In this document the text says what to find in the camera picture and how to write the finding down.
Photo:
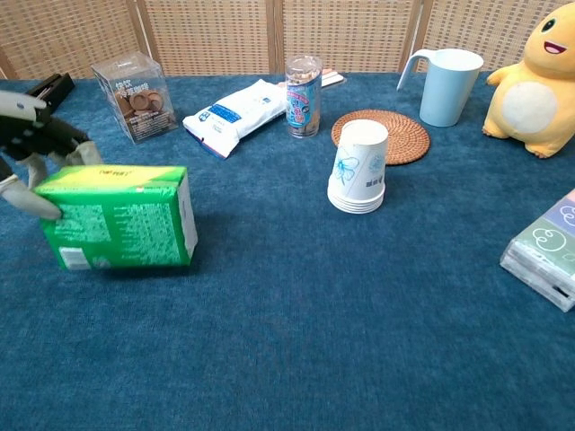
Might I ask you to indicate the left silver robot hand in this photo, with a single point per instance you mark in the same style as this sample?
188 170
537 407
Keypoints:
31 134

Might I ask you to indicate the green tissue pack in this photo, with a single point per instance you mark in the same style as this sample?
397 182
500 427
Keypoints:
121 215

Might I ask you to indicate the pastel pocket tissue multipack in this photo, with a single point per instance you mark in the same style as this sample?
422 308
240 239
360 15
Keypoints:
545 251

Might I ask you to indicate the black stapler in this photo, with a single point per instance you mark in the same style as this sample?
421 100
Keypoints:
49 90

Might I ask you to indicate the clear box of coffee capsules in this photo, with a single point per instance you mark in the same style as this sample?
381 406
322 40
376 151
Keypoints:
135 96

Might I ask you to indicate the white blue snack bag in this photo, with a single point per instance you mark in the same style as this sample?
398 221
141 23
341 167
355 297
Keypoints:
236 114

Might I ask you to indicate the woven rattan folding screen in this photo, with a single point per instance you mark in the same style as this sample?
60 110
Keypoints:
269 33

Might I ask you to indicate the clear snack cylinder jar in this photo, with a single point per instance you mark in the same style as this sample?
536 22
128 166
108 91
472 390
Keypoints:
304 96

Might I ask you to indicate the blue table mat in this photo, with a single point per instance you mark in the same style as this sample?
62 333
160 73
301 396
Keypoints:
287 292

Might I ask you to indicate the red white striped packet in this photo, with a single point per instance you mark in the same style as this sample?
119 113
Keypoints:
330 78

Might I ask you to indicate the stacked white paper cups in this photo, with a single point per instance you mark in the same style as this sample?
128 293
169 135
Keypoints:
359 168

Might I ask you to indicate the round woven rattan coaster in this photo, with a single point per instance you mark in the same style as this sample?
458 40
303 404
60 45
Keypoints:
395 134

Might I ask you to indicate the yellow plush toy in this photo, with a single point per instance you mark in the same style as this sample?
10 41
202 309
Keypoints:
534 90

